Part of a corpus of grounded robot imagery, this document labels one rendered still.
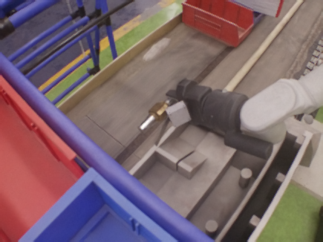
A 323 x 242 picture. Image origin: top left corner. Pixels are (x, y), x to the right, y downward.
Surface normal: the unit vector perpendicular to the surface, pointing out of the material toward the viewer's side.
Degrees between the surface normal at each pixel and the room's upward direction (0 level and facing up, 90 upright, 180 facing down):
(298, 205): 0
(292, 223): 0
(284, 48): 0
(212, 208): 10
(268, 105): 38
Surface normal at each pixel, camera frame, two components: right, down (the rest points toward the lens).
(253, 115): -0.62, -0.30
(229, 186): -0.16, -0.63
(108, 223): 0.05, -0.49
